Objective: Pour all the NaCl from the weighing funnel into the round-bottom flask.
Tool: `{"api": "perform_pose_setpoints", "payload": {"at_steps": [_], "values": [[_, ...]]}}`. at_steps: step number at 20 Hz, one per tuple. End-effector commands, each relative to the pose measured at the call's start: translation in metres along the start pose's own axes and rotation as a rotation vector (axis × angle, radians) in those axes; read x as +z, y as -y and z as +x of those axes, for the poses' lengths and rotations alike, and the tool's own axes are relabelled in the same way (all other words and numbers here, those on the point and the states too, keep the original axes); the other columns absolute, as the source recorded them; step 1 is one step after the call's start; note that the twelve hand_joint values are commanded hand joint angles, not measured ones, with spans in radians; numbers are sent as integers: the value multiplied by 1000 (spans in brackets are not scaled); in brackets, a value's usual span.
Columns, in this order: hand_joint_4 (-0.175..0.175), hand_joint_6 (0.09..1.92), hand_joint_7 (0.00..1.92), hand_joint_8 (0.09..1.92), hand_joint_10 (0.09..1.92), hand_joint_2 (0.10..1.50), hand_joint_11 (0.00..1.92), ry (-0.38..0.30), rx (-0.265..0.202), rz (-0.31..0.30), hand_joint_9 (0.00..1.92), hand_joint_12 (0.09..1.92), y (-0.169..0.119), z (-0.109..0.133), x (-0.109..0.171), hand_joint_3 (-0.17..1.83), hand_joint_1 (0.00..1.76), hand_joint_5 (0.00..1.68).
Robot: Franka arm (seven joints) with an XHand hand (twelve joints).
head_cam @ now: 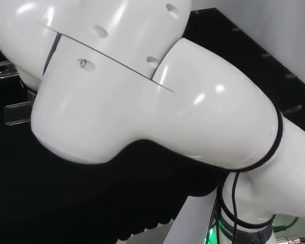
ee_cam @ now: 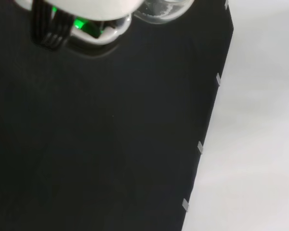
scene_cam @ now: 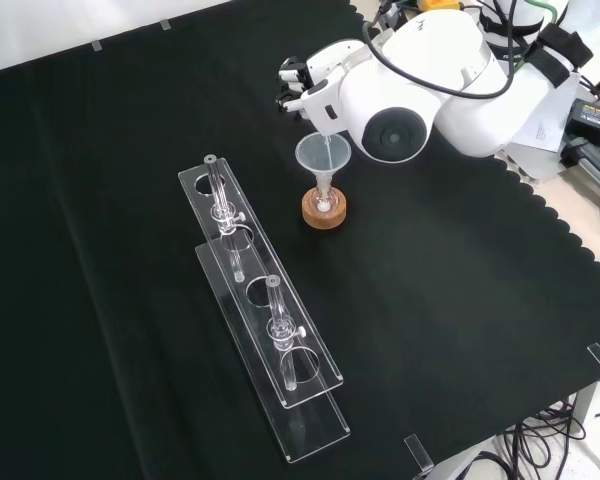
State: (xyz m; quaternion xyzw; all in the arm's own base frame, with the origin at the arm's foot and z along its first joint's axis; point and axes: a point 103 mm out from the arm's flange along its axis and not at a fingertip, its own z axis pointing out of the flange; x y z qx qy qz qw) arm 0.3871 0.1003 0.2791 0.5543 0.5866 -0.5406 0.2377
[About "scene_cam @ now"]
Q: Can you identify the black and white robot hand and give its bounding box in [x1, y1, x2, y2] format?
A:
[275, 40, 369, 137]

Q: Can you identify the clear plastic funnel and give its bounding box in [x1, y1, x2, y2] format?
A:
[294, 132, 353, 194]

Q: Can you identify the small glass round-bottom flask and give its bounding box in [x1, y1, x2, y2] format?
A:
[313, 180, 340, 217]

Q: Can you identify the clear acrylic funnel stand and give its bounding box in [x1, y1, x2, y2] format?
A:
[177, 153, 351, 465]

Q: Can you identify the pale board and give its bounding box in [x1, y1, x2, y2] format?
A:
[509, 69, 581, 152]

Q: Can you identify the black bench cloth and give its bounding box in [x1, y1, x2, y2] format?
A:
[0, 0, 600, 480]

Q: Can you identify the black power adapter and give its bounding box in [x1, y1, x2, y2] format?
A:
[564, 97, 600, 151]

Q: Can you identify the cork ring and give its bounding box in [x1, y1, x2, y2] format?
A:
[301, 187, 348, 230]

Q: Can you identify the grey metal mount plate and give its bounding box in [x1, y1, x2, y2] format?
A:
[493, 142, 579, 182]

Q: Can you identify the green cable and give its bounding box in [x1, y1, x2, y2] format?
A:
[517, 0, 559, 64]

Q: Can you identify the grey bench frame leg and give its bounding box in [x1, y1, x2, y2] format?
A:
[571, 372, 600, 427]

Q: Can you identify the black floor cable tangle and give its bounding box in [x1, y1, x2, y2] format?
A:
[499, 394, 600, 480]

